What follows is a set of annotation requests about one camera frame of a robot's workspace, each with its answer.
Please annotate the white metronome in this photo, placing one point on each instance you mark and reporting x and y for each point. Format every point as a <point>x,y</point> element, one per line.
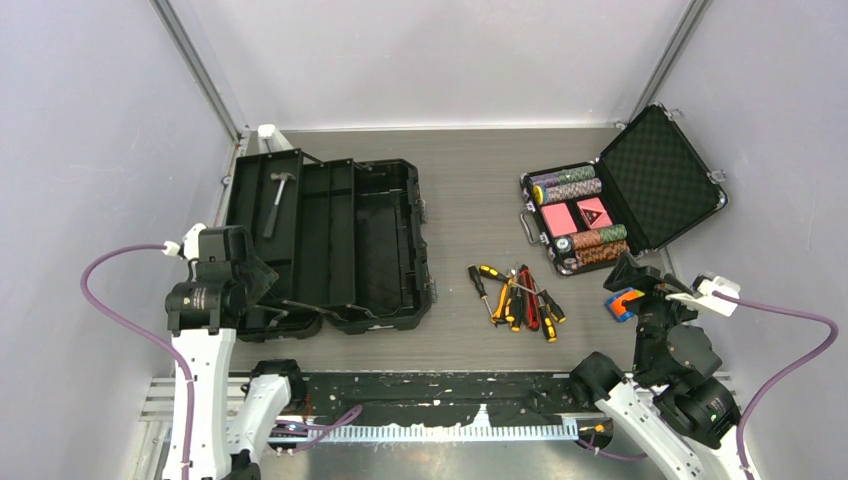
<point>271,139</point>

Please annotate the small steel hammer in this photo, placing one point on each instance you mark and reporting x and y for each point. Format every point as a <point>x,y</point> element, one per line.
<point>282,178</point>

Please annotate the black aluminium poker chip case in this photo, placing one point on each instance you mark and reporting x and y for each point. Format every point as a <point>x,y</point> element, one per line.
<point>654,183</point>

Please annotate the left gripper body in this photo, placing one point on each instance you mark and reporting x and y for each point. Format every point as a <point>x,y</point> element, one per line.
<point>258,276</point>

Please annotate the poker chip row green red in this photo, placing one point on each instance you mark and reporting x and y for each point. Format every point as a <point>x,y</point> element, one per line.
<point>590,238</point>

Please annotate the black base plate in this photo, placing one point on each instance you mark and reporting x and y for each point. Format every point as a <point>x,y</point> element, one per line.
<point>438,399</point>

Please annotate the red black pliers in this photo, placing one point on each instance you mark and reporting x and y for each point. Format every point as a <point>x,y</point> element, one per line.
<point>530,302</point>

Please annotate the poker chip row top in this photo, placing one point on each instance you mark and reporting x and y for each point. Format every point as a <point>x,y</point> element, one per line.
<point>564,176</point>

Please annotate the red card deck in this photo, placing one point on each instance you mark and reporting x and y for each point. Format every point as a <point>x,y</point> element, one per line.
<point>594,213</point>

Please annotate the black plastic toolbox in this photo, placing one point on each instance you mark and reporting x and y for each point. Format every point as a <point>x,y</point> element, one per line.
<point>348,244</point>

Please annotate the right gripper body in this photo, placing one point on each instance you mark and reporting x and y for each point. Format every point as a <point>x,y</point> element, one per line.
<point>654,310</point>

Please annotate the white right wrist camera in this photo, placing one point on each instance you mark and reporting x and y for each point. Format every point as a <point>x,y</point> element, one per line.
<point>710,293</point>

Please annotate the pink card deck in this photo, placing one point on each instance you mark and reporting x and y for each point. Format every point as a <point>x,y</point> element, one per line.
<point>559,220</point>

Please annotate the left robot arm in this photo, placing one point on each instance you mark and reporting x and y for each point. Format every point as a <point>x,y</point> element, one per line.
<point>203,320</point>

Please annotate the yellow black screwdriver right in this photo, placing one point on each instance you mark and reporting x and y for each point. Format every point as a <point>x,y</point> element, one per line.
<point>548,314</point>

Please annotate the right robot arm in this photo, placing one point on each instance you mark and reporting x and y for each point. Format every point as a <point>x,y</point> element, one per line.
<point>671,404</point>

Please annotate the poker chip row orange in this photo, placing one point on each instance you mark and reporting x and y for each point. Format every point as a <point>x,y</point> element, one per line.
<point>595,255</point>

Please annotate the blue orange small object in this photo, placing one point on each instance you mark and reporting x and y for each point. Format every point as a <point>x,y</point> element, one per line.
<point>616,304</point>

